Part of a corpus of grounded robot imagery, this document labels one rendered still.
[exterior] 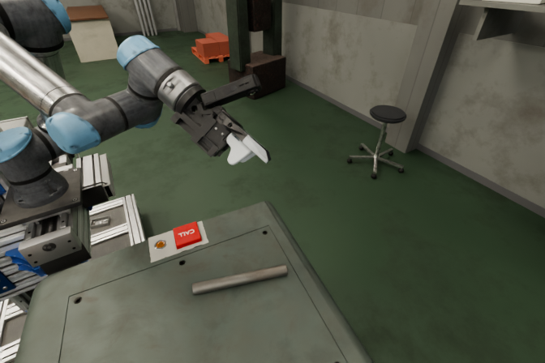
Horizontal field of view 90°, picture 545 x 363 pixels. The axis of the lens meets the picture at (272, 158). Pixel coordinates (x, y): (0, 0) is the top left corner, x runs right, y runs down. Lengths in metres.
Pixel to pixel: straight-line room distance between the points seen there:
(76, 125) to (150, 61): 0.17
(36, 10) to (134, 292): 0.68
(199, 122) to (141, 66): 0.14
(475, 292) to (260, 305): 2.01
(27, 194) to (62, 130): 0.62
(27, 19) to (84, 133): 0.39
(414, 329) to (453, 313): 0.31
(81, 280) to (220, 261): 0.30
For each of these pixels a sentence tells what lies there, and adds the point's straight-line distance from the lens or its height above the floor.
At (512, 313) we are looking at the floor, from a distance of 2.52.
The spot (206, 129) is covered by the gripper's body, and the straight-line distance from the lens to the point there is 0.51.
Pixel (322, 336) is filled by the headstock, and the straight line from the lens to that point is 0.60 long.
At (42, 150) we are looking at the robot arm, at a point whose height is 1.33.
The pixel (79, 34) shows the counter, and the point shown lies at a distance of 7.85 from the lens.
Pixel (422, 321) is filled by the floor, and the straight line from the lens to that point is 2.18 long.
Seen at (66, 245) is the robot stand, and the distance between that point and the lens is 1.14.
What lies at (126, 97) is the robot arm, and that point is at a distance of 0.63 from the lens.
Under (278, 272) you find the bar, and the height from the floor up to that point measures 1.27.
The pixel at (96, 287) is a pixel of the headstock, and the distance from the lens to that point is 0.73.
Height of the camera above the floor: 1.81
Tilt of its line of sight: 35 degrees down
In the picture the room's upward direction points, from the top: straight up
